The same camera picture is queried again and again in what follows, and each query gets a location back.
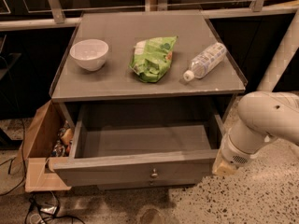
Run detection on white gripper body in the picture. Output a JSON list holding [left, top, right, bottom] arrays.
[[220, 133, 258, 167]]

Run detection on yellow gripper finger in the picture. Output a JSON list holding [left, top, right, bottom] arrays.
[[212, 152, 237, 175]]

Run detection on grey top drawer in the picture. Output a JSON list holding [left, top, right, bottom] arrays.
[[54, 105, 223, 187]]

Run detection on grey drawer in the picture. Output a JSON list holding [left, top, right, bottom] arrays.
[[96, 179, 202, 191], [54, 105, 223, 187]]

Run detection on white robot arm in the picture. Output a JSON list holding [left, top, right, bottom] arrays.
[[212, 91, 299, 175]]

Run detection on grey drawer cabinet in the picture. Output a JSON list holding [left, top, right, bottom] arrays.
[[49, 10, 249, 191]]

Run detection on grey bottom drawer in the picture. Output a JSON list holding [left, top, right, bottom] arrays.
[[96, 179, 202, 191]]

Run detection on clear plastic water bottle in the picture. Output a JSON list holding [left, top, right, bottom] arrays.
[[183, 42, 227, 82]]

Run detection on green snack bag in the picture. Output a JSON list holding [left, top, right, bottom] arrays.
[[129, 36, 178, 83]]

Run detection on snack packets in box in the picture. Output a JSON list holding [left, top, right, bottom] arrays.
[[51, 121, 73, 157]]

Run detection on white ceramic bowl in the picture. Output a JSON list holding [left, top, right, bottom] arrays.
[[69, 39, 109, 71]]

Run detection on brown cardboard box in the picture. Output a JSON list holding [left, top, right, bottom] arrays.
[[12, 101, 71, 192]]

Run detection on black floor cables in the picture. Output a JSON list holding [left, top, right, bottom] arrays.
[[0, 119, 87, 224]]

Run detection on metal railing frame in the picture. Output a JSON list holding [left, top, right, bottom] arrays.
[[0, 0, 298, 32]]

